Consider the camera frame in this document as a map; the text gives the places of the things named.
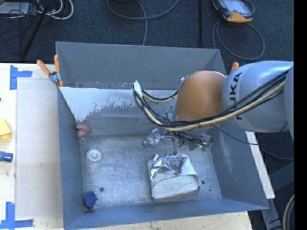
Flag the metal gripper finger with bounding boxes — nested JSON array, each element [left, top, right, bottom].
[[150, 127, 166, 140], [143, 137, 160, 149]]

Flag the white and silver foil packet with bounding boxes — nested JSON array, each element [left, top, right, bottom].
[[147, 153, 201, 203]]

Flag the grey metal bin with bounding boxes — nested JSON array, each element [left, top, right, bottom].
[[55, 41, 270, 230]]

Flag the pink toy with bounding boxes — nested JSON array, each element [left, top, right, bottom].
[[75, 122, 92, 139]]

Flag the blue round cap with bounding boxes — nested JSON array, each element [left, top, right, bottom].
[[83, 191, 98, 211]]

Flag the pale wood board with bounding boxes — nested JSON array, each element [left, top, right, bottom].
[[14, 77, 276, 225]]

